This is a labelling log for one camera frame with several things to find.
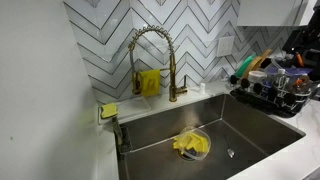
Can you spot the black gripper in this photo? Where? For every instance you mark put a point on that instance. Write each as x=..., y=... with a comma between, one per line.
x=308, y=36

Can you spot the light blue plastic lid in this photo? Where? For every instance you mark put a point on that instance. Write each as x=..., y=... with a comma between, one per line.
x=290, y=70

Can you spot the black dish drying rack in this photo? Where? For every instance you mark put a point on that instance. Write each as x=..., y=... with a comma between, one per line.
x=266, y=100

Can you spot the clear glass bowl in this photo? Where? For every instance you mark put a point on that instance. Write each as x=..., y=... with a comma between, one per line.
x=200, y=155

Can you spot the white upper cabinet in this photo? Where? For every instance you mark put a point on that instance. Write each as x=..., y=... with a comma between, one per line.
x=266, y=13

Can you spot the clear plastic bottle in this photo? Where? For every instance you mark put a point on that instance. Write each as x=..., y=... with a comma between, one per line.
x=281, y=80

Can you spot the wooden cutting board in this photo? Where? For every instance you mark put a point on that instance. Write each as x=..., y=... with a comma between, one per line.
x=255, y=63

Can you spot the white lidded cup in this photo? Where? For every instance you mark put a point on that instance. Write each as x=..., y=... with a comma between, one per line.
x=256, y=76

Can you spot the stainless steel sink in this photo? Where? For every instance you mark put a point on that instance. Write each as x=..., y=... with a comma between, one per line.
x=253, y=126

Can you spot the metal spoon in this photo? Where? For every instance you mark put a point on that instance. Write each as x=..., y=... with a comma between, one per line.
x=230, y=152

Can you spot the gold spring faucet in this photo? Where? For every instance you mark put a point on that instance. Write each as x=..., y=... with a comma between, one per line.
x=172, y=76

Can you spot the clear sponge tray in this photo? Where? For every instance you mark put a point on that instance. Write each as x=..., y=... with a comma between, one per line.
x=133, y=106

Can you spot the yellow sponge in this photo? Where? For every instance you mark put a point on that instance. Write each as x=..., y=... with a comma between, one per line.
x=109, y=110

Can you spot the white wall outlet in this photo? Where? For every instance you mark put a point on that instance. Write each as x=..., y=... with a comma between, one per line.
x=225, y=46

